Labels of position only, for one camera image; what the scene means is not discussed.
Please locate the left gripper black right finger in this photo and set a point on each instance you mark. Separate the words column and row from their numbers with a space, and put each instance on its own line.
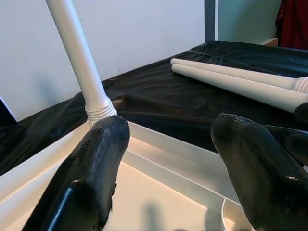
column 260, row 180

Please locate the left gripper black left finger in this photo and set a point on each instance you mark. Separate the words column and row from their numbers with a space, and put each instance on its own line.
column 96, row 163

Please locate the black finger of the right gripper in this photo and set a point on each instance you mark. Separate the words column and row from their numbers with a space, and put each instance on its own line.
column 302, row 113
column 298, row 148

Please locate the white plastic table leg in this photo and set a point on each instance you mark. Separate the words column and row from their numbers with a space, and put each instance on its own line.
column 240, row 72
column 77, row 60
column 240, row 89

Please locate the white plastic table top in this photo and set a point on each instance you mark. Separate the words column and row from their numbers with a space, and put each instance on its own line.
column 156, row 192

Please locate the dark red curtain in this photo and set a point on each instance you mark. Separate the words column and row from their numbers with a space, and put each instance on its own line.
column 293, row 24

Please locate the black plastic table cover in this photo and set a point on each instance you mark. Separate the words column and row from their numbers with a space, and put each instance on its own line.
column 168, row 96

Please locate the black door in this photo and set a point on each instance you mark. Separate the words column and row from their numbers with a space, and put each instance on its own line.
column 3, row 113

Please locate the brown board with white frame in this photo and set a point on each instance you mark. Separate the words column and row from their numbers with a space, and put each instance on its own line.
column 270, row 41

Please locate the dark grey wall post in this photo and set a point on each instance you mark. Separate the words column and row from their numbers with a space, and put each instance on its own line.
column 209, row 19

